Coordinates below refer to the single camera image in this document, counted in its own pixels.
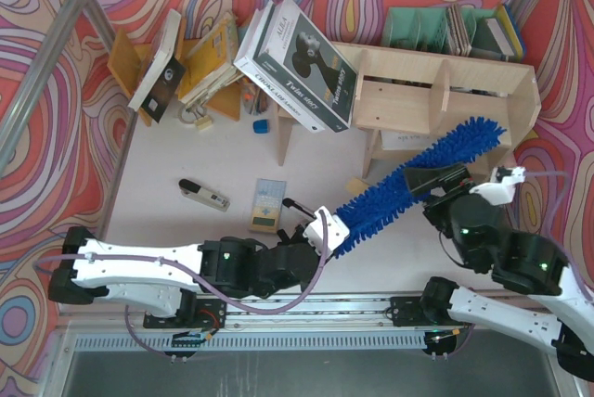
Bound blue microfibre duster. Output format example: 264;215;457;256
331;116;507;259

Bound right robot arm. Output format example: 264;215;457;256
404;163;593;381

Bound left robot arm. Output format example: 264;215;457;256
48;226;329;318

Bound light wooden bookshelf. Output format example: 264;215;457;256
273;43;541;180

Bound white papers on shelf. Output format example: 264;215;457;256
381;131;438;151

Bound blue yellow calculator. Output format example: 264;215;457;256
249;178;287;234

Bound small blue box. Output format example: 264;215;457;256
252;119;270;134

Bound brown notebooks in organiser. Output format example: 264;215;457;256
445;4;471;57

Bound teal desk organiser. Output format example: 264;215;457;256
381;6;513;61

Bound blue grey book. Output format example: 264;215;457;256
484;4;526;62

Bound pencils bundle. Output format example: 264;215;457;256
239;77;269;116

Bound brass padlock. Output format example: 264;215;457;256
178;106;213;131

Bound white Chokladfabriken book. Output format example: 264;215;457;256
233;1;326;133

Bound yellow worn books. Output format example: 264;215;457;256
178;11;239;109

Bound white book black cover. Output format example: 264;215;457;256
128;9;186;122

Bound yellow wooden book rack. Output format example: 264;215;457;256
108;17;241;125

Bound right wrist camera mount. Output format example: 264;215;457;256
470;166;525;206

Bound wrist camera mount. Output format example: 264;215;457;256
303;206;350;256
470;166;525;206

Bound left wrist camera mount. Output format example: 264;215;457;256
303;206;350;256

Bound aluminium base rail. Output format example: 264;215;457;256
59;294;558;331

